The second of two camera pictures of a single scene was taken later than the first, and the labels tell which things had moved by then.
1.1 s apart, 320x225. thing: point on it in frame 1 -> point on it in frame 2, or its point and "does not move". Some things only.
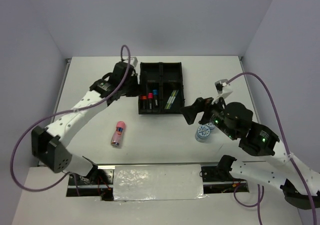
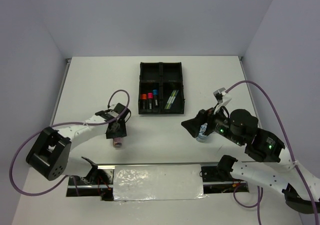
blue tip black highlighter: x=156 y=100 does not move
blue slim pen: x=174 y=96 does not move
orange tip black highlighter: x=144 y=104 does not move
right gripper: x=201 y=104 -> x=192 y=125
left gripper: x=135 y=92 -> x=121 y=133
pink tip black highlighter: x=150 y=102 does not move
